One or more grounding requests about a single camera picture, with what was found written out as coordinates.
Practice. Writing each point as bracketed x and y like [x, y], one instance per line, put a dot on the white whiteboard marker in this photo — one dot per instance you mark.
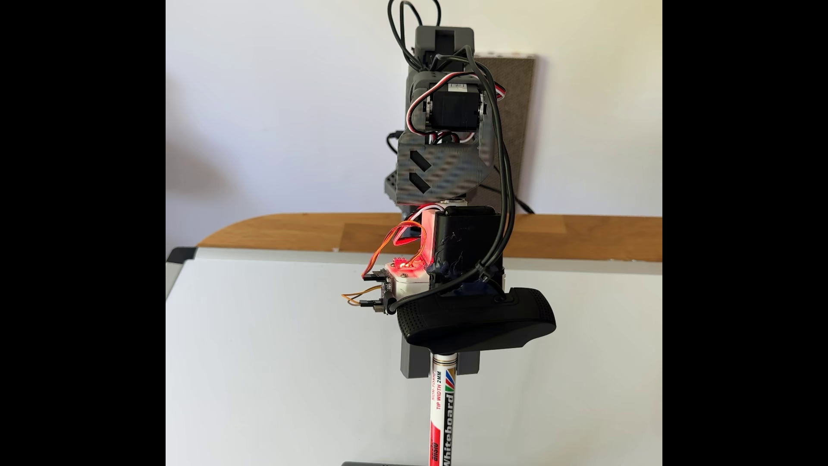
[443, 420]

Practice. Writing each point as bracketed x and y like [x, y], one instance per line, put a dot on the black oval webcam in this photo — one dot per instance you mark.
[478, 320]

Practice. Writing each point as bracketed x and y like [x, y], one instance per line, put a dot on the small circuit board with pins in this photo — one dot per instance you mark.
[381, 285]

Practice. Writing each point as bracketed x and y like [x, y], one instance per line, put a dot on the grey perforated controller box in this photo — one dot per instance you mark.
[391, 187]

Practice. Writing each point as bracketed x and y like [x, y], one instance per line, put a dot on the whiteboard with aluminium frame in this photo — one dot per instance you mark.
[291, 362]

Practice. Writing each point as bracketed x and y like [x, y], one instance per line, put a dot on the brown panel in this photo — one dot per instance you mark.
[521, 110]

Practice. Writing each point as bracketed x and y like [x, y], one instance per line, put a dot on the grey Da Pinchi marker holder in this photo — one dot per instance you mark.
[381, 463]

